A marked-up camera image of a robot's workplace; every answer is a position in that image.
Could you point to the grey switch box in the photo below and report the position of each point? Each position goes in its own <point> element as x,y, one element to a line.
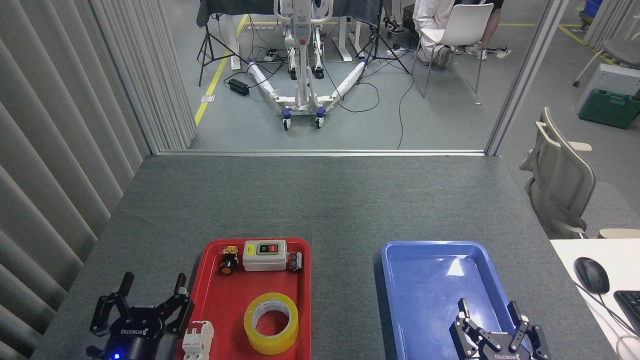
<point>265,261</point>

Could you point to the black power adapter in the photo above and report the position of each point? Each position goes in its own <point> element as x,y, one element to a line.
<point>239,87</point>

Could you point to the grey pleated curtain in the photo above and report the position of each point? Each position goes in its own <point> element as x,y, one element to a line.
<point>50,150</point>
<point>612,20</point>

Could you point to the silver post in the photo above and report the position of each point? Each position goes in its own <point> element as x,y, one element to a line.
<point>525,75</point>

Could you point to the red plastic tray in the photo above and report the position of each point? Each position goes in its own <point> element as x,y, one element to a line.
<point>225,300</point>

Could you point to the person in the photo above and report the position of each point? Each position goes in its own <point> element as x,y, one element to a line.
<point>430,20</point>
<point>393,25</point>
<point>495,25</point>

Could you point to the blue bin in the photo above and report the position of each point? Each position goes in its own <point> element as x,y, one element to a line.
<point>592,10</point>

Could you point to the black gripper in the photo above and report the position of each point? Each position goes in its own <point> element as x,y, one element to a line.
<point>502,354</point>
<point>132,340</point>

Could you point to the beige chair part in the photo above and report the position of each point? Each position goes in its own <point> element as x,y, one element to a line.
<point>620,233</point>

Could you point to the black tripod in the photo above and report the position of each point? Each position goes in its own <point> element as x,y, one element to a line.
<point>377,47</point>
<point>207,47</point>

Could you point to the white stand on wheels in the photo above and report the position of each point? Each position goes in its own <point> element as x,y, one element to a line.
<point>301,60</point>

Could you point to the small floor plate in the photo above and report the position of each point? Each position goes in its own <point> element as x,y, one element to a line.
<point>208,98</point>

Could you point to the black orange push button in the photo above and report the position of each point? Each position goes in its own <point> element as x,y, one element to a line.
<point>228,265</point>

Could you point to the beige office chair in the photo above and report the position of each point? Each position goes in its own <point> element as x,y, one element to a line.
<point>560,175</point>

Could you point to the grey padded chair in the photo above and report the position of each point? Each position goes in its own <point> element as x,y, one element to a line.
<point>622,50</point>

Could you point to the small black electrical component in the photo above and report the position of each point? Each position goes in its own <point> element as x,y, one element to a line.
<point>296,261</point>

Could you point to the white power strip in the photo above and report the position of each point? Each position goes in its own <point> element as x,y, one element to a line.
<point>503,53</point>
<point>396,50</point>
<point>271,56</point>

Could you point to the yellow tape roll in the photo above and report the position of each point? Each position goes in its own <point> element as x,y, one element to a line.
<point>270,340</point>

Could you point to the blue plastic tray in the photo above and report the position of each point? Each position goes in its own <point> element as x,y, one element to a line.
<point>420,300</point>

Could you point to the white desk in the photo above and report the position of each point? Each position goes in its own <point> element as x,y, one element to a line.
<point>570,250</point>

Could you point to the white circuit breaker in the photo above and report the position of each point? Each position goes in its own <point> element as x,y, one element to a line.
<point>197,340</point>

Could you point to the green plastic case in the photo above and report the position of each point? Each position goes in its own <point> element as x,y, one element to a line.
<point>610,110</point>

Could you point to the black computer mouse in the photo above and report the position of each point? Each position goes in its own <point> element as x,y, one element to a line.
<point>591,275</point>

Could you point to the white plastic chair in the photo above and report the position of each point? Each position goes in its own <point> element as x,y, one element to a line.
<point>465,25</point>

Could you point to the black keyboard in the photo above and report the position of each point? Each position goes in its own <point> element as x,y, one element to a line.
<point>630,310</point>

